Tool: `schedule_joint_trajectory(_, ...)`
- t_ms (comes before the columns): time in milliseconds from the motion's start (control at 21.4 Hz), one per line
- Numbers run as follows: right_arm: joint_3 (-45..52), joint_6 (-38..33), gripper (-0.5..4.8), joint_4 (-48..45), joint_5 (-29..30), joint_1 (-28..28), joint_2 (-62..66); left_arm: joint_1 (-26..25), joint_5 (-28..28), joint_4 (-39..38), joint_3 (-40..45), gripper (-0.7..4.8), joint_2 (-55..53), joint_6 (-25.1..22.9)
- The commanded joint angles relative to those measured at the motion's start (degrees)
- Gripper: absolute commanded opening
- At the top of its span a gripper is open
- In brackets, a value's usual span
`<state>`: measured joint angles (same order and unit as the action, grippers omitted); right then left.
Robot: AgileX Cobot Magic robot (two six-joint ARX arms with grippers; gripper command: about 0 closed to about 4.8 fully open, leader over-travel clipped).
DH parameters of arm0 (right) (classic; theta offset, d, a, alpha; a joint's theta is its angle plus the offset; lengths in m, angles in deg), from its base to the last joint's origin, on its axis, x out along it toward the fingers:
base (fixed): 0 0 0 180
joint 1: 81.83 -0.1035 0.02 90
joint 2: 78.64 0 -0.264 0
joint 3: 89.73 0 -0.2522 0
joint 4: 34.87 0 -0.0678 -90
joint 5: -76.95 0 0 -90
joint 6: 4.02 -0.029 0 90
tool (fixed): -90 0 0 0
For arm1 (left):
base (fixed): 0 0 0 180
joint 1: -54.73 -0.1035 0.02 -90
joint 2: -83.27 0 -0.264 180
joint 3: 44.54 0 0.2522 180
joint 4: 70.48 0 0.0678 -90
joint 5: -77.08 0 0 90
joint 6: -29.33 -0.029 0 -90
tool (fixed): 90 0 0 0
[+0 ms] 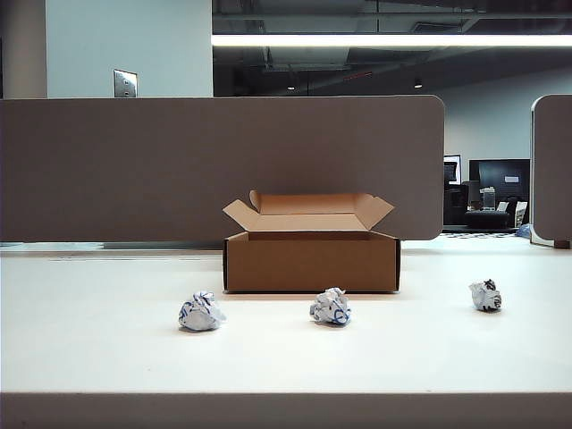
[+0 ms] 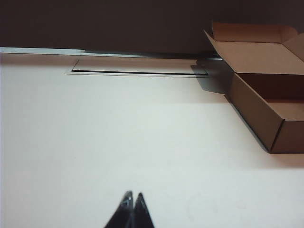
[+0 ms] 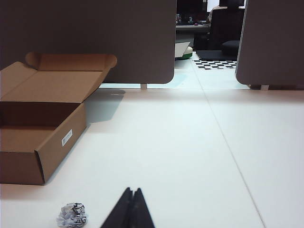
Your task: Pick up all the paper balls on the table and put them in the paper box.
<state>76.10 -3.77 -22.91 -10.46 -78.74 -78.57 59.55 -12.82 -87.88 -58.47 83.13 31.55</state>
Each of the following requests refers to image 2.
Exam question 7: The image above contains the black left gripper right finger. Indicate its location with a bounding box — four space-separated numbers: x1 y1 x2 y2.
132 192 155 228

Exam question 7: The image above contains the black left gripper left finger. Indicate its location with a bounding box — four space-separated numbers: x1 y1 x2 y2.
104 190 134 228

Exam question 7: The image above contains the open brown cardboard box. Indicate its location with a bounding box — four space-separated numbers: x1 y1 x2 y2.
203 22 304 155

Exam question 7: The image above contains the wide grey desk divider panel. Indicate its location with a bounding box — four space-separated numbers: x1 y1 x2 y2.
0 0 304 59

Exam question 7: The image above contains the white desk cable slot cover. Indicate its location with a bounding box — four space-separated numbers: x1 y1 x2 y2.
64 59 209 78

